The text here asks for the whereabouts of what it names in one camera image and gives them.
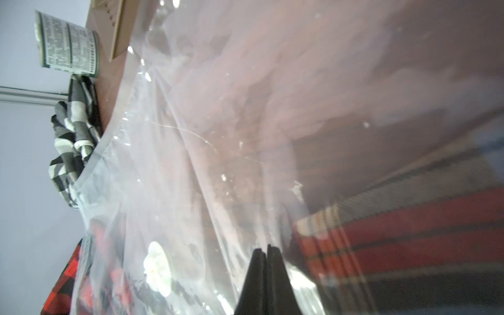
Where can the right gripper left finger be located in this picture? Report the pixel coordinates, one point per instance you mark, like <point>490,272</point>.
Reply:
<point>252,300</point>

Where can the brown plastic scoop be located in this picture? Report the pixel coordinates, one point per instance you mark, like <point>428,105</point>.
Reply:
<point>115,20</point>

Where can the clear plastic vacuum bag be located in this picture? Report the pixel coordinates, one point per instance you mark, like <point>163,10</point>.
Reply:
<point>247,116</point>

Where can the black white checked shirt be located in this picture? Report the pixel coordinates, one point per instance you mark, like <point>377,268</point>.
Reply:
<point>77,129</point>

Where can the multicolour tartan shirt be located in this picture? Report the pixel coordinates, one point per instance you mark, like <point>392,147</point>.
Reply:
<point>427,239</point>

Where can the small labelled tin can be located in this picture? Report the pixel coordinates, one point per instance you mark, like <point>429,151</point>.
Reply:
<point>66,47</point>

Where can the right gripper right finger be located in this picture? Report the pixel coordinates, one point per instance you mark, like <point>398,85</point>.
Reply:
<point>280,298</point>

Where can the red black checked shirt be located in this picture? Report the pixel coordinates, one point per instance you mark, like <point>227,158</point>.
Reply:
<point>123,267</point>

